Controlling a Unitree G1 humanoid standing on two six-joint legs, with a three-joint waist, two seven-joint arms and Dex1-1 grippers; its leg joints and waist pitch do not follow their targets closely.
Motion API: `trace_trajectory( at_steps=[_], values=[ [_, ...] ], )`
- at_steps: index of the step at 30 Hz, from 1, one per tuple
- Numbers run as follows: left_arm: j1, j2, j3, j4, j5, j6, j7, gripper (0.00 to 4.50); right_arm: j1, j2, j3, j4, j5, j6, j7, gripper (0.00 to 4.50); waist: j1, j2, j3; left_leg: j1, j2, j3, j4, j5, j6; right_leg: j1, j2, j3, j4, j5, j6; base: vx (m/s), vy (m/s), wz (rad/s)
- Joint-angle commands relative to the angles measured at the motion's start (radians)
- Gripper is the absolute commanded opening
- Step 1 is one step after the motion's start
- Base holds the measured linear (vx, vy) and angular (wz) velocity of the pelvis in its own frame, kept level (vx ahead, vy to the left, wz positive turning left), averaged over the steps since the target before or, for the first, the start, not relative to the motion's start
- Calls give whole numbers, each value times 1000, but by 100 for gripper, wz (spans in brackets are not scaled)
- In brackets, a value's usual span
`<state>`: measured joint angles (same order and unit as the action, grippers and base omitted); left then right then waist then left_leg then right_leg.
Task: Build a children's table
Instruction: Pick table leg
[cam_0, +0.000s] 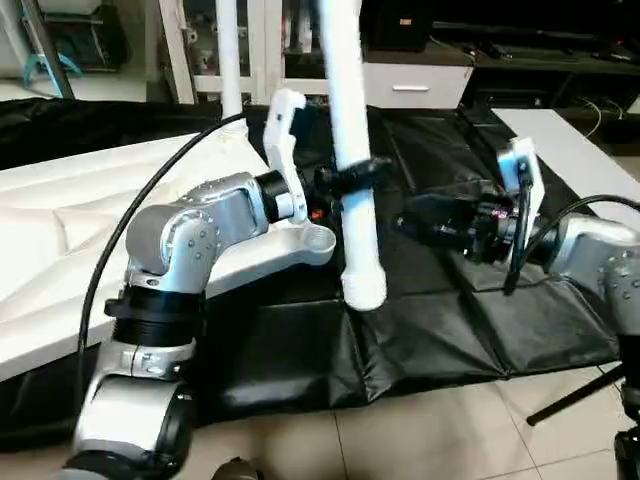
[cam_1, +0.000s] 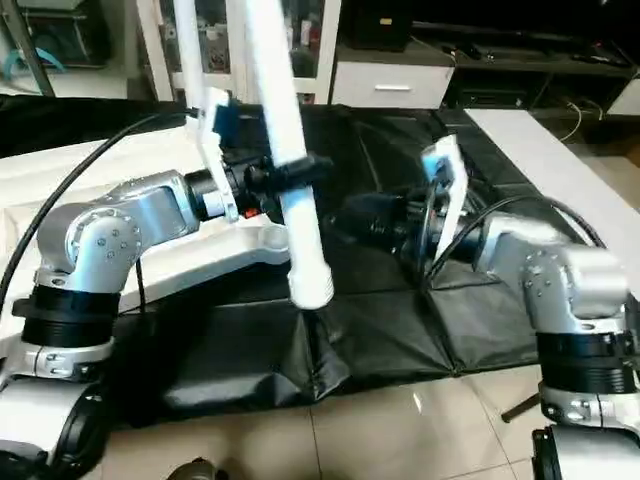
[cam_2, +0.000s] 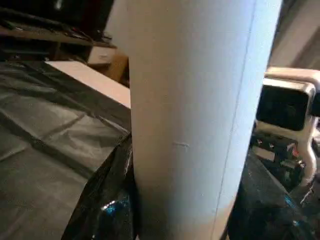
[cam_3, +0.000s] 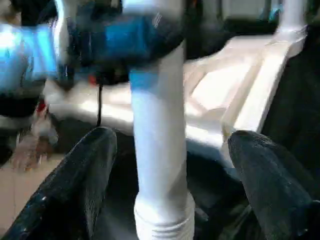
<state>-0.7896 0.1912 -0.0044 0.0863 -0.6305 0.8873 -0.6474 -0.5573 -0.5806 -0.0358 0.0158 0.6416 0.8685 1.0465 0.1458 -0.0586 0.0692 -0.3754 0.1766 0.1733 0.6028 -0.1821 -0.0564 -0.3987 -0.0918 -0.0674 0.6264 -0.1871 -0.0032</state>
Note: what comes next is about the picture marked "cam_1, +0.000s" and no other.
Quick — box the white plastic table top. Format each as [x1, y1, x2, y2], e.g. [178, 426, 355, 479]
[0, 118, 293, 346]

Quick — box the black plastic mat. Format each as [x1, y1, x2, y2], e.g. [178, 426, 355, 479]
[0, 95, 640, 426]

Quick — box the white drawer unit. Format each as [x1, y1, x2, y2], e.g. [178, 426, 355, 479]
[330, 60, 453, 111]

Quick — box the white glass door cabinet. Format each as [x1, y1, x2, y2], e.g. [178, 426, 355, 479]
[135, 0, 343, 106]

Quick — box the teal floor stand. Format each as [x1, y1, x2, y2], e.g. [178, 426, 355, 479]
[0, 45, 66, 96]

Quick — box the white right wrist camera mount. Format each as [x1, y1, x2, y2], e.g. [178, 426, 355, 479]
[418, 134, 471, 263]

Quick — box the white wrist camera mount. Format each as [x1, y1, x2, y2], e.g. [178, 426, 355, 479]
[188, 88, 243, 223]
[418, 134, 471, 263]

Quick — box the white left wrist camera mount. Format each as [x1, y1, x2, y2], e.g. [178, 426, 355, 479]
[188, 88, 243, 223]

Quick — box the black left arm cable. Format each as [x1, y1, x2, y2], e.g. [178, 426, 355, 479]
[0, 108, 201, 311]

